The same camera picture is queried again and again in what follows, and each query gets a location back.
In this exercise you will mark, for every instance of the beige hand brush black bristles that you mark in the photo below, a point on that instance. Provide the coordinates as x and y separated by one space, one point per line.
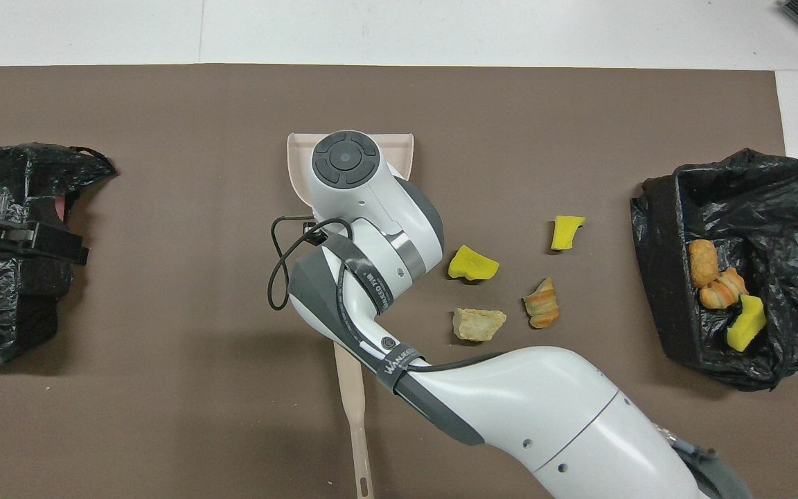
356 416

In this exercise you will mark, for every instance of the pale beige bread chunk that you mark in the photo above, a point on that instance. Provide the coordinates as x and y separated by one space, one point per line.
479 324

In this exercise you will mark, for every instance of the yellow sponge wedge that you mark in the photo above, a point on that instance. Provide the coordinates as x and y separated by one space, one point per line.
474 263

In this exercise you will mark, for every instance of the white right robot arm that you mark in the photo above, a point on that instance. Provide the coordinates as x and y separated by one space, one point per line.
544 416

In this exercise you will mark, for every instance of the beige plastic dustpan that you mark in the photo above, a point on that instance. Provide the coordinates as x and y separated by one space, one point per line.
298 163

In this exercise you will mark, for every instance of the small yellow sponge piece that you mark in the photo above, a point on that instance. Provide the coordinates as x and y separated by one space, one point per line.
565 234

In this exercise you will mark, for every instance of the orange crusted bread chunk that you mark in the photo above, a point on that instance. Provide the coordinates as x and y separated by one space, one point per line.
724 291

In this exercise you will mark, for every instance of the brown table mat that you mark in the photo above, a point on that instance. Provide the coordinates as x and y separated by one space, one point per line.
163 416

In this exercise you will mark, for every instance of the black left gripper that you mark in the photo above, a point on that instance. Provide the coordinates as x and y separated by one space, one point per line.
11 237

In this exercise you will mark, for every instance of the striped croissant slice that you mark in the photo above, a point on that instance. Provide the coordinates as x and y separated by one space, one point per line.
542 305

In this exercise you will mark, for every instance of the orange fried nugget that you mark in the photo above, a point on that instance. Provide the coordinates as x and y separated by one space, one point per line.
703 263

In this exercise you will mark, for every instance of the yellow sponge with green pad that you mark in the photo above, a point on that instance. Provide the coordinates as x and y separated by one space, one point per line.
745 326

